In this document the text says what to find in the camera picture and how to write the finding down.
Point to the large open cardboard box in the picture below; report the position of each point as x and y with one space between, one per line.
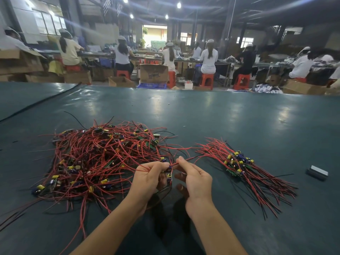
20 61

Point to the grid window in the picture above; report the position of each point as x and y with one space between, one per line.
49 22

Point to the dark green table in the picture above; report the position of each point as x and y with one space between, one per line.
276 124

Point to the blue plastic crate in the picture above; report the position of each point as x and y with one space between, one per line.
152 85

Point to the heap of black white items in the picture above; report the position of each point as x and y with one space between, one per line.
267 88

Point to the person's right forearm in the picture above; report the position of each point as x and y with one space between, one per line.
216 233

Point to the person's left forearm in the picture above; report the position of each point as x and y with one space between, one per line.
109 231

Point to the person's right hand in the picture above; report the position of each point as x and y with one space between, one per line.
196 186

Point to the person's left hand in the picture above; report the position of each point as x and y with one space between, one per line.
146 183

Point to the red plastic stool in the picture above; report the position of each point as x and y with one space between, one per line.
171 79
73 68
207 81
243 81
123 73
299 79

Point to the small black grey block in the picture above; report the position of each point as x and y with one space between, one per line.
317 172

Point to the yellow sack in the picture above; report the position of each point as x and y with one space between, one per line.
56 67

